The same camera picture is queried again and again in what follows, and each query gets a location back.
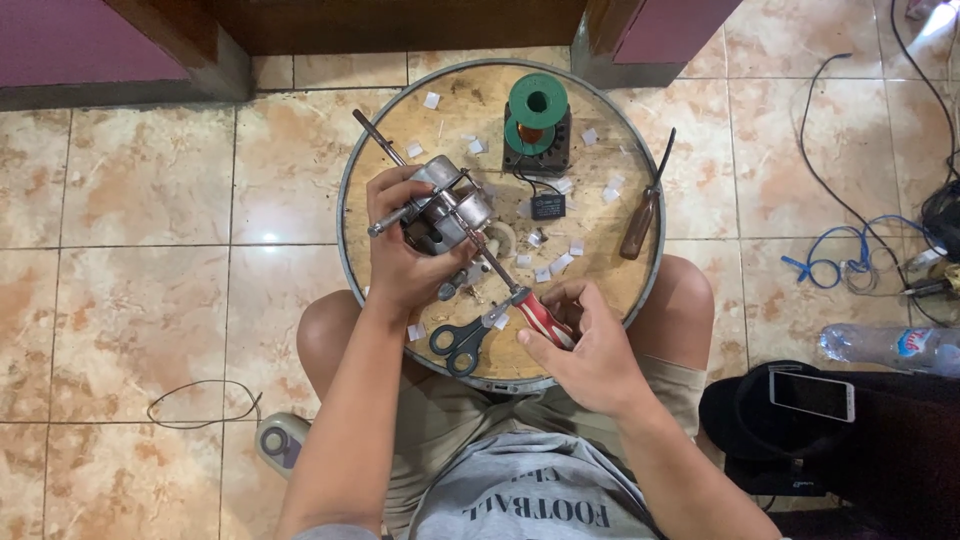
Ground black motor stator core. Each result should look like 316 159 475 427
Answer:
500 103 573 179

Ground brown wooden handle screwdriver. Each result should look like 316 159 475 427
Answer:
619 126 678 261

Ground silver metal fan motor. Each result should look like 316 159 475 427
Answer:
366 154 496 258

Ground person's right leg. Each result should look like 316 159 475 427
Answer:
621 253 716 373

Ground beige shorts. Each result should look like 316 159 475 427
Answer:
381 352 709 540

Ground clear plastic water bottle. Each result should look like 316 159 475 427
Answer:
816 321 960 378

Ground red striped handle screwdriver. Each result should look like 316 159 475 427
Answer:
441 189 579 351

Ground scattered white paper pieces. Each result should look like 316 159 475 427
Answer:
403 90 627 342

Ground person's left hand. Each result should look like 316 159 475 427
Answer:
365 165 481 318

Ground person's left leg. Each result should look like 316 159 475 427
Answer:
295 288 421 406

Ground black handled scissors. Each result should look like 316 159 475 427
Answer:
428 298 513 378

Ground soldering iron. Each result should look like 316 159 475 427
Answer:
902 262 960 303

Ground grey printed t-shirt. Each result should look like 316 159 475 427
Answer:
292 429 665 540

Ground long black cable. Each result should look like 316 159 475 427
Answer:
798 51 960 329

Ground green spool of copper wire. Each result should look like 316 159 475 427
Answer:
503 72 570 158

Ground maroon wooden cabinet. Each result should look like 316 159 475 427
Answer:
0 0 745 113

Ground thin black wire loop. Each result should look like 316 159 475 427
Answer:
146 378 264 431

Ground blue cable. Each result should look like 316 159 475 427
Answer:
779 214 948 291

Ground black bag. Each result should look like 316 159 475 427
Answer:
723 369 960 540

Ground person's right hand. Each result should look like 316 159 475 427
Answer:
516 278 655 422

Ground long dark metal rod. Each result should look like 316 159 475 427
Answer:
351 108 411 168

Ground black cap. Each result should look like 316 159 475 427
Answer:
698 359 852 463

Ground grey plastic switch box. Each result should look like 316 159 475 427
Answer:
254 411 313 481

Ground person's leg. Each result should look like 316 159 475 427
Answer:
295 288 421 406
621 253 716 373

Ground cream plastic knob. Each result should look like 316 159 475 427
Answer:
482 220 519 261

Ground round wooden tray metal rim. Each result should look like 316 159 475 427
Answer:
336 57 668 396

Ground black capacitor box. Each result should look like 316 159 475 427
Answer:
530 192 569 222

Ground white smartphone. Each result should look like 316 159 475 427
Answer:
768 369 858 424

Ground thick black cable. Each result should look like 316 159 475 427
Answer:
889 0 960 260

